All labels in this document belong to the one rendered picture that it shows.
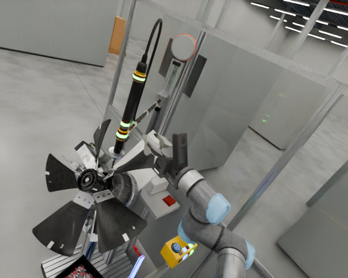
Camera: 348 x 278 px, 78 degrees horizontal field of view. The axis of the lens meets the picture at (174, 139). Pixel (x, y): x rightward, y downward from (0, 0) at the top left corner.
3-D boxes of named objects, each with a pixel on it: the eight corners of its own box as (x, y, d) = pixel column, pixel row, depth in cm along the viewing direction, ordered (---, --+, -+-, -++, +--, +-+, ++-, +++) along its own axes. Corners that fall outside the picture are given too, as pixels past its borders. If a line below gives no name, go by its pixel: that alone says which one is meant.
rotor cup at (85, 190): (100, 169, 121) (85, 160, 110) (118, 180, 114) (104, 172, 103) (85, 191, 117) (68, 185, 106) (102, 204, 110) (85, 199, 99)
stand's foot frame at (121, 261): (111, 235, 217) (112, 230, 213) (134, 277, 192) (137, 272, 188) (40, 267, 173) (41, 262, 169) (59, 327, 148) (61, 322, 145)
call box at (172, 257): (179, 240, 126) (186, 229, 121) (190, 255, 120) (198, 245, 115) (158, 254, 114) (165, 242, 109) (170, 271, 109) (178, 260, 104)
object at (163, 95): (157, 100, 151) (161, 89, 147) (166, 104, 150) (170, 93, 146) (153, 103, 142) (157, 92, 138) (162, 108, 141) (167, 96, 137)
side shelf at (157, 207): (152, 176, 185) (153, 174, 184) (178, 208, 166) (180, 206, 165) (128, 183, 168) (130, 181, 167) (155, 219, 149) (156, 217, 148)
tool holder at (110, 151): (114, 144, 98) (120, 126, 93) (128, 150, 98) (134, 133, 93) (104, 154, 90) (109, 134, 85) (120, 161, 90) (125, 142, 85)
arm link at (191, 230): (204, 258, 63) (221, 235, 58) (172, 236, 65) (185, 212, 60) (210, 238, 70) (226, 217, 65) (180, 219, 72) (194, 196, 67)
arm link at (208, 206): (207, 233, 57) (222, 212, 53) (180, 202, 63) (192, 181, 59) (223, 222, 62) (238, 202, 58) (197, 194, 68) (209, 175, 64)
